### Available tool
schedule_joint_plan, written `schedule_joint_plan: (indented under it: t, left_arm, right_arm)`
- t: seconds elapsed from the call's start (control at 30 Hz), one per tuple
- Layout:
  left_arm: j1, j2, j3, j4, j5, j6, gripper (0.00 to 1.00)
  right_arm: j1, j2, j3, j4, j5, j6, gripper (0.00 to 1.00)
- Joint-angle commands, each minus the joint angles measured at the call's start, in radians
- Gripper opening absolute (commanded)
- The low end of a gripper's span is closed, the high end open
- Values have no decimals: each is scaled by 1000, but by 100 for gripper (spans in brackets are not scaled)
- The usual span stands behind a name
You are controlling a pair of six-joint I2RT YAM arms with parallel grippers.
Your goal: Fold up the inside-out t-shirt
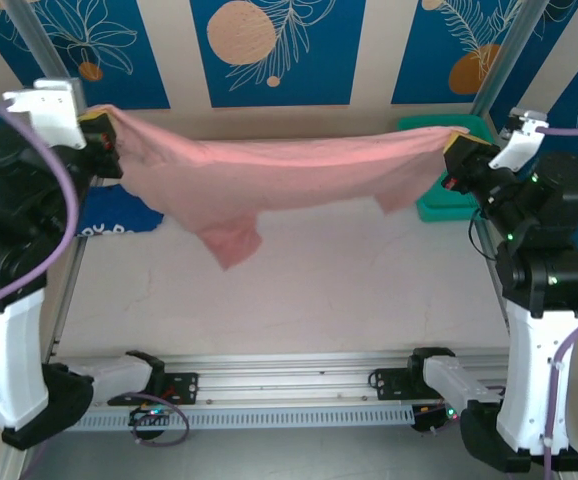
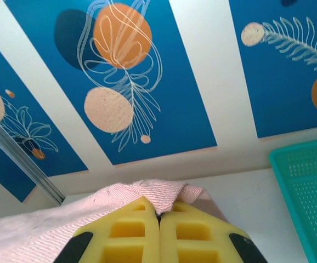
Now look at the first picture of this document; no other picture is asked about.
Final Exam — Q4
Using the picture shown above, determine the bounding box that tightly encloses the pink t-shirt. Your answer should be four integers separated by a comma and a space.
86, 103, 470, 271

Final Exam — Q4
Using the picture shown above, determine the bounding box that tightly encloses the folded blue t-shirt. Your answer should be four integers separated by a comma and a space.
76, 184, 166, 237

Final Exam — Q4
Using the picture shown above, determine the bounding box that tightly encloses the teal plastic basket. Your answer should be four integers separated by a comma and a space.
397, 113, 495, 223

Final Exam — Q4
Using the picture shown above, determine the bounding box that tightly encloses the grey metal sheet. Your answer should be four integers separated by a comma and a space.
28, 429, 470, 480

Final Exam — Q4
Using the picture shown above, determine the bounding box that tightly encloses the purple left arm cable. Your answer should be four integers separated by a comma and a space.
0, 99, 190, 480

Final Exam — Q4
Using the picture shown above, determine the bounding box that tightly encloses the aluminium frame post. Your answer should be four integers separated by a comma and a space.
4, 0, 88, 106
471, 0, 553, 131

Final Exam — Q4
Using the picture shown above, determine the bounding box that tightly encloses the aluminium table side rail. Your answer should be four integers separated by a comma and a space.
42, 234, 90, 369

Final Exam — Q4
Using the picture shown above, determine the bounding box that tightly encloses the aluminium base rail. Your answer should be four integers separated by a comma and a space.
43, 349, 510, 409

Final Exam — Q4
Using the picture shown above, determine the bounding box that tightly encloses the white slotted cable duct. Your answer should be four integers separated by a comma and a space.
71, 405, 415, 431

